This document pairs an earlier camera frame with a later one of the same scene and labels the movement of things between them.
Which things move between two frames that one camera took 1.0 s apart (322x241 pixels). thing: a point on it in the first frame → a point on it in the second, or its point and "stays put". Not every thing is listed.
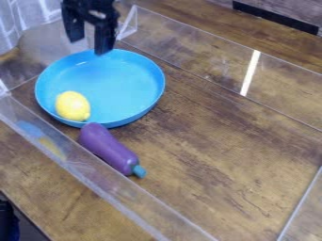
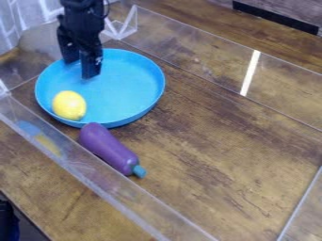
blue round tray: [122, 84] stays put
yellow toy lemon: [74, 106] stays put
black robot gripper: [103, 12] → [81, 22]
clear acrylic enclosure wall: [222, 64] stays put
